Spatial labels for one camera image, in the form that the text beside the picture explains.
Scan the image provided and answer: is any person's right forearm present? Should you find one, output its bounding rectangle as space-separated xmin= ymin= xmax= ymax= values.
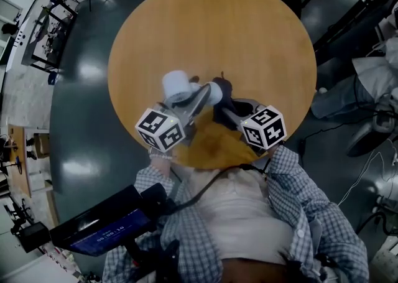
xmin=266 ymin=144 xmax=336 ymax=214

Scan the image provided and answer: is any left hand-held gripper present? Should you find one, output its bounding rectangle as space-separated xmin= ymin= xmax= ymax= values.
xmin=134 ymin=83 xmax=213 ymax=152

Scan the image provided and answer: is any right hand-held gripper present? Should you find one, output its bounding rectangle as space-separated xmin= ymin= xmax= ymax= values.
xmin=220 ymin=98 xmax=287 ymax=151

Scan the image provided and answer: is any wooden side table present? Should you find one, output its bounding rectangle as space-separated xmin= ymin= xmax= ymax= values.
xmin=7 ymin=124 xmax=32 ymax=198

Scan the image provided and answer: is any black box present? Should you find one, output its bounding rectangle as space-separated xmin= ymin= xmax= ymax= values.
xmin=18 ymin=221 xmax=50 ymax=253

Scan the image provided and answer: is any black framed workbench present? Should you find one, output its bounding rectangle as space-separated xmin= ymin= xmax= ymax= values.
xmin=21 ymin=0 xmax=78 ymax=73

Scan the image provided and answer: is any white console unit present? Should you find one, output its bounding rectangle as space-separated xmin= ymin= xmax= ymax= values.
xmin=6 ymin=0 xmax=41 ymax=71

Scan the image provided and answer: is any black chest cable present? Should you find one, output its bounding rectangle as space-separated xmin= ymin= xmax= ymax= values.
xmin=169 ymin=163 xmax=268 ymax=214

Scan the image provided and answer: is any grey office chair base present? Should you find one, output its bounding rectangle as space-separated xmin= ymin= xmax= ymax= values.
xmin=346 ymin=116 xmax=398 ymax=157

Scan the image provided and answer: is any cardboard box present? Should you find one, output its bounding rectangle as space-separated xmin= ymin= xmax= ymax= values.
xmin=32 ymin=134 xmax=50 ymax=158

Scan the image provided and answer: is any person's left forearm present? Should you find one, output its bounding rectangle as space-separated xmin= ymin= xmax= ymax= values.
xmin=135 ymin=157 xmax=184 ymax=202

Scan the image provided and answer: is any white floor cable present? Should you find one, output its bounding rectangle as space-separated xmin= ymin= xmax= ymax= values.
xmin=337 ymin=138 xmax=398 ymax=206

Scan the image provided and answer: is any person's torso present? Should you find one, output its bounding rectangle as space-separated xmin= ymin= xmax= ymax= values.
xmin=102 ymin=163 xmax=371 ymax=283

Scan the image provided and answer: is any black monitor with blue screen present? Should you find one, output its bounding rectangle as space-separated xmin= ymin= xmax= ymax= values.
xmin=49 ymin=182 xmax=170 ymax=257

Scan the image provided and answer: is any dark cloth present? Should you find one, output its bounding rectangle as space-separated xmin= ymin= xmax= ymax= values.
xmin=211 ymin=71 xmax=249 ymax=132

